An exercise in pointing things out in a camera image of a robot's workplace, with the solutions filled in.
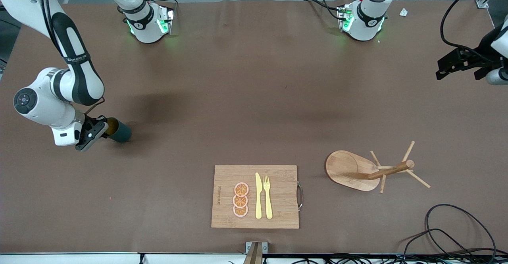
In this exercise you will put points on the dark teal ribbed mug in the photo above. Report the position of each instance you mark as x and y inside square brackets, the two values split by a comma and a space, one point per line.
[120, 130]

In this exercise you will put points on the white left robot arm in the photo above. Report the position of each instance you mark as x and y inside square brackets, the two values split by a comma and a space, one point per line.
[367, 18]

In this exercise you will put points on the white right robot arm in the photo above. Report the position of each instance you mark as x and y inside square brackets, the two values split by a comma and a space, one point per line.
[75, 73]

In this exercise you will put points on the small white paper scrap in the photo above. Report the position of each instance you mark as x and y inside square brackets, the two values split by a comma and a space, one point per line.
[403, 12]

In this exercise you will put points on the wooden mug tree stand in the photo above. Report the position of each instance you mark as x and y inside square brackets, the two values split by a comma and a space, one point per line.
[353, 170]

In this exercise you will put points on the orange slice toy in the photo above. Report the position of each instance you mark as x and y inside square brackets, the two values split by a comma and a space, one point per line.
[241, 189]
[240, 211]
[240, 201]

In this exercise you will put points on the bamboo cutting board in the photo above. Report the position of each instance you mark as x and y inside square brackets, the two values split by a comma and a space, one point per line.
[254, 196]

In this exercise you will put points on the pale yellow plastic knife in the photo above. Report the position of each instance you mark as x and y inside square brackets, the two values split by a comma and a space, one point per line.
[258, 196]

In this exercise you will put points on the pale yellow plastic fork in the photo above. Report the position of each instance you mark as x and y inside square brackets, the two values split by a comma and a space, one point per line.
[267, 196]

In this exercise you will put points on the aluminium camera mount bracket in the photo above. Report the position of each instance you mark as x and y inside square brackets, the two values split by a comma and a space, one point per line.
[256, 253]

